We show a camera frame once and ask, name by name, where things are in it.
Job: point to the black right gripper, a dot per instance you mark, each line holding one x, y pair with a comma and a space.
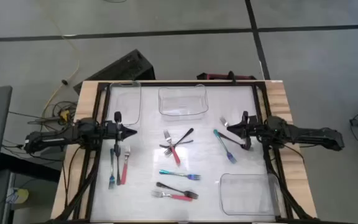
255, 130

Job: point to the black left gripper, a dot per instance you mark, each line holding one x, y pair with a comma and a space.
112, 130

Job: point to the iridescent blue fork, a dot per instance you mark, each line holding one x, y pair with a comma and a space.
166, 172
225, 148
112, 182

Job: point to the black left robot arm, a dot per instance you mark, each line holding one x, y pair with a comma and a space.
57, 137

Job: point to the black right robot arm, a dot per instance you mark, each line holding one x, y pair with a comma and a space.
306, 133

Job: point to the clear plastic bin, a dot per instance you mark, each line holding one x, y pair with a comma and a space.
129, 99
182, 102
247, 196

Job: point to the red and black clamp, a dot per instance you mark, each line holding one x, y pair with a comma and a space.
216, 76

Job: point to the black plastic crate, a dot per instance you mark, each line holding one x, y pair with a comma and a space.
126, 68

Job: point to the yellow plug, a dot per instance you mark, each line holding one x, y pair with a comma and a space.
64, 114

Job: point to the yellow and white roll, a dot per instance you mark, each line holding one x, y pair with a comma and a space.
20, 196

